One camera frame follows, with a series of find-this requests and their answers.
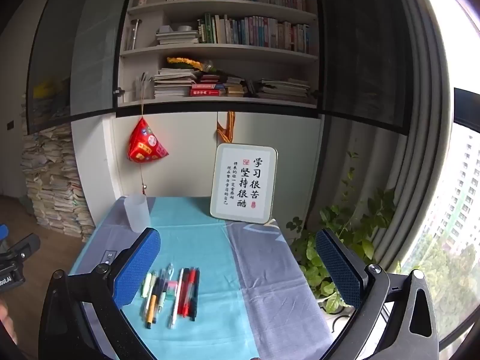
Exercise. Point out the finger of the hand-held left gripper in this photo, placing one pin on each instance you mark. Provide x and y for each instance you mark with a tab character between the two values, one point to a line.
22	249
3	230

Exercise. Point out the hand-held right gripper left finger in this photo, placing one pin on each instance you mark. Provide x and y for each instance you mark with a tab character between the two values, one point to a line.
137	266

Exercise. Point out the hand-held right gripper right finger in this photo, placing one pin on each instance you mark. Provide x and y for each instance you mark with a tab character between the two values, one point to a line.
341	266

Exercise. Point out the pale green pen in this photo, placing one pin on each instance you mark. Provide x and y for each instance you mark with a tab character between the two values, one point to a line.
147	285

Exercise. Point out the clear pen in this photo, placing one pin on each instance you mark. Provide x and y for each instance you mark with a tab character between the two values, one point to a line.
169	272

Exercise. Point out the pink and teal eraser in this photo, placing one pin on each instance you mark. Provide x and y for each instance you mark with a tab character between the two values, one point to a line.
171	290

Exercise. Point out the yellow and black pen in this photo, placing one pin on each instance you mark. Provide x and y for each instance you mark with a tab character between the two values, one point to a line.
151	307

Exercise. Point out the translucent plastic cup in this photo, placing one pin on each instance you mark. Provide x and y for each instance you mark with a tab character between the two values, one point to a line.
137	213

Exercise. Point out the white pen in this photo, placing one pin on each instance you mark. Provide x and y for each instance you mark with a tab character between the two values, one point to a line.
176	307

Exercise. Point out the red pen with black ends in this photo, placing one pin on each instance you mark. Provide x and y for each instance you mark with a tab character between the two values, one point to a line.
190	288

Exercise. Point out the person's left hand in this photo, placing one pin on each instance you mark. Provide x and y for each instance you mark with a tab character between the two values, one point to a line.
6	322

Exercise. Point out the green potted plant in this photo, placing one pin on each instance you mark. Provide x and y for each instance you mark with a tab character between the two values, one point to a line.
352	228

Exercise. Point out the white plant pot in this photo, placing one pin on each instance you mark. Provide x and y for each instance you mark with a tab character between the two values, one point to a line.
326	303

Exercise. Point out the pile of stacked papers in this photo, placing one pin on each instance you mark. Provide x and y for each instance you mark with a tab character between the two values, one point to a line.
56	187

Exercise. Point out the blue and grey tablecloth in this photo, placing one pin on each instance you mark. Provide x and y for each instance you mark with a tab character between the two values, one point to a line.
210	240

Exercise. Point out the red pyramid hanging ornament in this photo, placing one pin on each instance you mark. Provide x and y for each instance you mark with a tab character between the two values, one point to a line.
146	144

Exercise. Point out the framed calligraphy sign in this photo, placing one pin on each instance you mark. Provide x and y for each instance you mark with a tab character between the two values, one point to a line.
243	183

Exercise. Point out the white bookshelf cabinet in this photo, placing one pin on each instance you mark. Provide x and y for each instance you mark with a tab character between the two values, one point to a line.
180	138

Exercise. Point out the yellow item behind glass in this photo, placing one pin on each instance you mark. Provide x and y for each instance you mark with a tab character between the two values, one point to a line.
45	90

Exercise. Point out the medal with orange ribbon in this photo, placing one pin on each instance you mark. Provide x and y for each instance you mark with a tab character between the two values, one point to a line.
228	127

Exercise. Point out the grey curtain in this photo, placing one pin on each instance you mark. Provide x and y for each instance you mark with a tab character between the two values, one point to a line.
420	120

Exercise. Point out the clear shelf pen holder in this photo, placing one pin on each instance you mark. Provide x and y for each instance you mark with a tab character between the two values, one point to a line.
144	88

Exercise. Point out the wide stack of booklets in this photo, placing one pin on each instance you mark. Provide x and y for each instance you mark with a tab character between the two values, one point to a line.
285	90

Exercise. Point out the stack of magazines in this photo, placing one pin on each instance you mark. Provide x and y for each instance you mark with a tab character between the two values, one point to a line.
174	84

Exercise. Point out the thick red book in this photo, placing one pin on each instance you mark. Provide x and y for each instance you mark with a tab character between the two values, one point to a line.
206	92

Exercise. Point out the dark glass cabinet door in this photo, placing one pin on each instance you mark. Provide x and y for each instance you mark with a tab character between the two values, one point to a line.
360	45
75	45

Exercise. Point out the small stack of books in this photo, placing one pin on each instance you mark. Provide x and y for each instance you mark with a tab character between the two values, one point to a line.
235	88

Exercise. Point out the yellow flower garland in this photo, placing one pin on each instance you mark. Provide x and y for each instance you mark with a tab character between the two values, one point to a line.
183	62

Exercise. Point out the stack of flat white books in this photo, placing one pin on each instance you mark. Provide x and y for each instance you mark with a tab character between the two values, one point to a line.
176	38

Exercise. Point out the black wall socket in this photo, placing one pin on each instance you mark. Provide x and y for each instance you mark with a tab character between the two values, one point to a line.
11	125

